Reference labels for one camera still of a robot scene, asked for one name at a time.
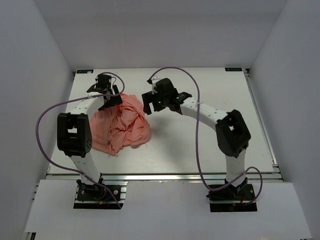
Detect salmon pink jacket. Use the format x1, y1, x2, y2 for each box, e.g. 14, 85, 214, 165
90, 93, 152, 156

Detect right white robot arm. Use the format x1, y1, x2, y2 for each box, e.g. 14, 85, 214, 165
141, 78, 251, 200

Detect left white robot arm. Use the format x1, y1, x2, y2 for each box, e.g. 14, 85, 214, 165
57, 72, 123, 200

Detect left blue table label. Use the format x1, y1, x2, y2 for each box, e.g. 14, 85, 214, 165
76, 69, 94, 74

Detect blue table label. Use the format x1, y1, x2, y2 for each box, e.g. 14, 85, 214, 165
76, 69, 94, 74
224, 67, 243, 72

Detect right blue table label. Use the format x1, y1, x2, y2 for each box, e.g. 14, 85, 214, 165
224, 67, 243, 72

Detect front white panel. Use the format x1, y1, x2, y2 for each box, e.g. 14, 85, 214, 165
25, 180, 311, 239

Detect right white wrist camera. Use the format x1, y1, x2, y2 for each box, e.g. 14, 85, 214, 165
147, 76, 161, 95

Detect right aluminium side rail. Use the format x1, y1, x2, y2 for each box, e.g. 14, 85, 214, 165
242, 68, 280, 172

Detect front aluminium rail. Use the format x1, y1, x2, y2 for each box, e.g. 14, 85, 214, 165
45, 169, 283, 182

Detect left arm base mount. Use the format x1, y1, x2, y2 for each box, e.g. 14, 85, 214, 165
73, 179, 127, 210

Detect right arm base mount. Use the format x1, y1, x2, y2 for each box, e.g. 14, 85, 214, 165
206, 184, 258, 213

